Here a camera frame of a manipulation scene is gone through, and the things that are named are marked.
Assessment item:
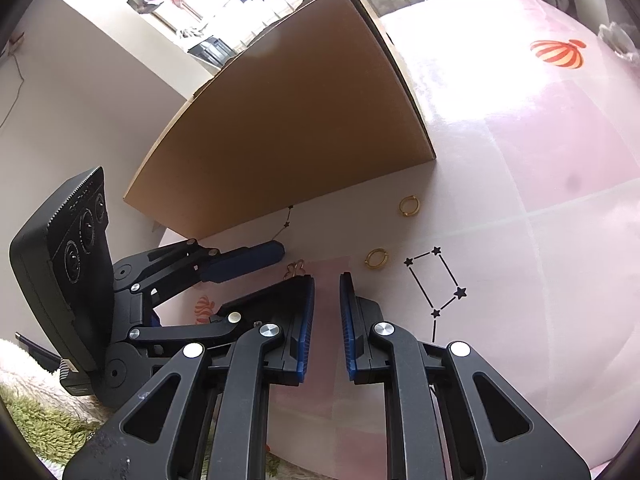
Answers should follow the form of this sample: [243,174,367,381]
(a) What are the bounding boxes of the gold butterfly earring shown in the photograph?
[283,259,306,280]

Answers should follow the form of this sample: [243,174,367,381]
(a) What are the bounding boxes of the gold hoop earring near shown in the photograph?
[363,247,390,271]

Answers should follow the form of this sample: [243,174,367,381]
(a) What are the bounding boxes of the gold hoop earring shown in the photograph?
[398,195,421,218]
[363,247,390,271]

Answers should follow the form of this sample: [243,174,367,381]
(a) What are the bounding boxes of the green mat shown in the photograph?
[1,386,102,466]

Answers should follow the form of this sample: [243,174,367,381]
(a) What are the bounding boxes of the white fluffy rug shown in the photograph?
[1,339,102,414]

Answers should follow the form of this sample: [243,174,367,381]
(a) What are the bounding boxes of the gold hoop earring far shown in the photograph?
[398,195,421,218]

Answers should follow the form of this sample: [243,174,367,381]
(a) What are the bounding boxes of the brown cardboard box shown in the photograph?
[124,0,435,238]

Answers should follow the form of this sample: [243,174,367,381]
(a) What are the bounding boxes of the pink printed bed sheet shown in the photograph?
[158,0,639,479]

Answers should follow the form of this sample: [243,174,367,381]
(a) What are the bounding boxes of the white plastic bag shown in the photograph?
[598,22,640,68]

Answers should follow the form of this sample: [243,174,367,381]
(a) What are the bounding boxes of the black left camera box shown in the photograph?
[9,167,114,396]

